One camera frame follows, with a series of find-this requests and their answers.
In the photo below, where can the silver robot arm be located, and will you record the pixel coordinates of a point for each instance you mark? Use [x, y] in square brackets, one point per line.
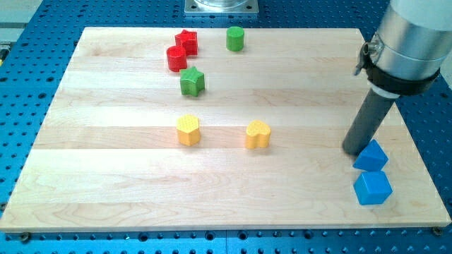
[405, 54]

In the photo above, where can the yellow heart block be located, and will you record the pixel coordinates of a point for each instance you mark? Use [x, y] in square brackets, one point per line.
[257, 135]

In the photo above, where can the yellow hexagon block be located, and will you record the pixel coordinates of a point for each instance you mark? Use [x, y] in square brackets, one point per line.
[188, 131]

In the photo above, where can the green star block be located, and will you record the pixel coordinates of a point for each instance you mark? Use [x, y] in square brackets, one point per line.
[192, 81]

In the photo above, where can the light wooden board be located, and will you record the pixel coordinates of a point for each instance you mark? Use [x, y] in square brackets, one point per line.
[107, 156]

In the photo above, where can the red cylinder block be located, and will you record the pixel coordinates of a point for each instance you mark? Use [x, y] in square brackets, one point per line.
[176, 58]

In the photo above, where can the green cylinder block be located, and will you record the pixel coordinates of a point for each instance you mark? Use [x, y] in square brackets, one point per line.
[235, 39]

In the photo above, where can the red star block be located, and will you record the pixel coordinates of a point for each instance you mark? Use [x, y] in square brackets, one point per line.
[189, 41]

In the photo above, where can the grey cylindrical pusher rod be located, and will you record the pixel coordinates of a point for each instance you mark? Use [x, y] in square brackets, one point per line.
[372, 112]

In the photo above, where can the blue triangle block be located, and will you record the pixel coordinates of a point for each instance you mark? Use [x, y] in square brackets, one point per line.
[371, 158]

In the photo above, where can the blue cube block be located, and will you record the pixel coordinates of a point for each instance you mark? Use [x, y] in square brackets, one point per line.
[372, 188]

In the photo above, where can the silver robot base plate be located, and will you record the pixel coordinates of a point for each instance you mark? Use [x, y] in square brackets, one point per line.
[211, 7]

